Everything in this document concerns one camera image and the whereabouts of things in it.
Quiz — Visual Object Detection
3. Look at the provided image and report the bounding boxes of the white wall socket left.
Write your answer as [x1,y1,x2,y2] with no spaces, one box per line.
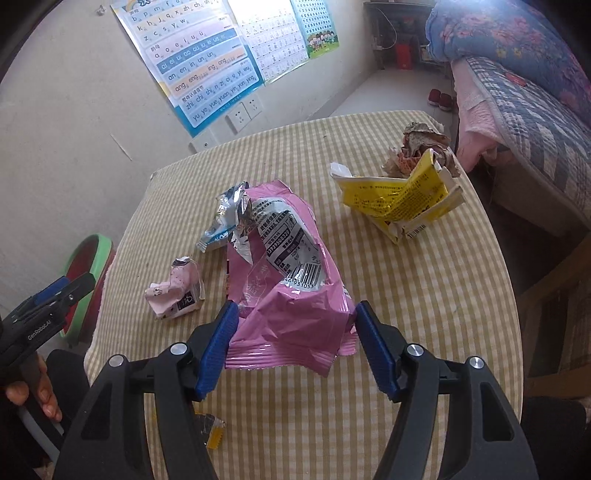
[225,102,252,134]

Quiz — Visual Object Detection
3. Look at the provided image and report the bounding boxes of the person's left hand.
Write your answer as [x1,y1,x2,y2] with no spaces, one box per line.
[4,354,62,422]

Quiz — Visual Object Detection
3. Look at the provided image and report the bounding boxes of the small pink wrapper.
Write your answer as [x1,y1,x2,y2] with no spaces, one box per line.
[144,256,205,319]

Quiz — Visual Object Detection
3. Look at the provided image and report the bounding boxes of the yellow cardboard box torn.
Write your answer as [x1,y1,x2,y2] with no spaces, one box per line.
[331,148,465,244]

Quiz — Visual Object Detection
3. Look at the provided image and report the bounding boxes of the large pink snack bag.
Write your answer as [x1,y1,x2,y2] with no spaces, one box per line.
[225,180,356,376]

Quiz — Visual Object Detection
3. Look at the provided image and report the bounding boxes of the floral blue duvet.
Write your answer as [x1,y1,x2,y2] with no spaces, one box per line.
[425,1,590,124]

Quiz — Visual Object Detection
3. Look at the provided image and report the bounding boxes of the green-edged wall poster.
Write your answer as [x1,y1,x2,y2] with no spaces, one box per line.
[290,0,339,59]

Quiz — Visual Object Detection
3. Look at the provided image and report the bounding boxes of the green and red plastic basin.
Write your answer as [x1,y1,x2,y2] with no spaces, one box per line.
[61,233,115,347]

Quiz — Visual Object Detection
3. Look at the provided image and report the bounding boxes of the white wall socket right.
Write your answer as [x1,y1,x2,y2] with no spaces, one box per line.
[243,94,263,119]

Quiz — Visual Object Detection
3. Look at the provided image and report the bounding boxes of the white character wall chart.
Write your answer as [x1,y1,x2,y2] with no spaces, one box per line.
[228,0,308,84]

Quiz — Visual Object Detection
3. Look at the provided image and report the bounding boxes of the small yellow snack wrapper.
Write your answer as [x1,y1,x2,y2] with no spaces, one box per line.
[194,412,226,450]

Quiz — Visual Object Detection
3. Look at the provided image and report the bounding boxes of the bed with plaid quilt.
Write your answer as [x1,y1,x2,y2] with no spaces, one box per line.
[452,57,590,237]

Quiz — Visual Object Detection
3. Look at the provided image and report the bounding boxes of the red shoes on floor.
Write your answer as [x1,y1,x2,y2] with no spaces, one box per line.
[427,89,455,112]

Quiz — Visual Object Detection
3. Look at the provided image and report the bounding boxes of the white wall socket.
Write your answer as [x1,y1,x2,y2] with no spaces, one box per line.
[243,94,263,119]
[225,102,252,134]

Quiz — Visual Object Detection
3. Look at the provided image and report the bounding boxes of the beige checkered tablecloth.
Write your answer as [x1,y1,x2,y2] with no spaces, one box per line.
[84,110,523,479]

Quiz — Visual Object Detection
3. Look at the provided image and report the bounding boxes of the white blank wall plate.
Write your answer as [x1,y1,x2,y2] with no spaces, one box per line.
[188,128,219,154]

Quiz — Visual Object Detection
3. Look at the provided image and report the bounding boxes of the blue pinyin wall poster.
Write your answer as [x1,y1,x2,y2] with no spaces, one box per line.
[111,0,263,136]

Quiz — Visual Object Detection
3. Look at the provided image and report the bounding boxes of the blue silver foil wrapper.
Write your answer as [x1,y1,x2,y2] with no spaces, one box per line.
[195,181,249,253]

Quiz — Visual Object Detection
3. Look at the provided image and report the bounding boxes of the newspaper ball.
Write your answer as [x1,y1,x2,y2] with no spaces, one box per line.
[383,121,461,178]

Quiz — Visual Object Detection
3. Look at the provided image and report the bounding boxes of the dark shelf unit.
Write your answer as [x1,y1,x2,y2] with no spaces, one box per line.
[363,1,438,70]

